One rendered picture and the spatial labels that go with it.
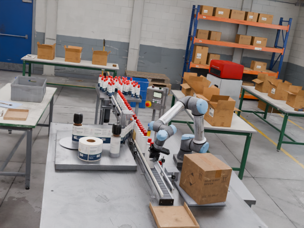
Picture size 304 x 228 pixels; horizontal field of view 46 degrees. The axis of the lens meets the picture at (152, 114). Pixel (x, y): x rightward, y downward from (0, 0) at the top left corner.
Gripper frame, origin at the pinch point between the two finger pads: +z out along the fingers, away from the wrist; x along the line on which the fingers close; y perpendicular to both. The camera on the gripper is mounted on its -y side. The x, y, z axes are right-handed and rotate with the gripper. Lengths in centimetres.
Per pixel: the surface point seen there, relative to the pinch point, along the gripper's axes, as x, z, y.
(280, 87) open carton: -316, 174, -349
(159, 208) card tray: 49, -11, 6
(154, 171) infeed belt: 4.4, 8.8, -1.4
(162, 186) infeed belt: 25.9, -3.6, -1.3
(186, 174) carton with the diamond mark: 21.9, -13.3, -18.9
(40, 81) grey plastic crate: -240, 141, 105
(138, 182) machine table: 14.6, 8.7, 13.6
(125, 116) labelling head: -73, 27, 12
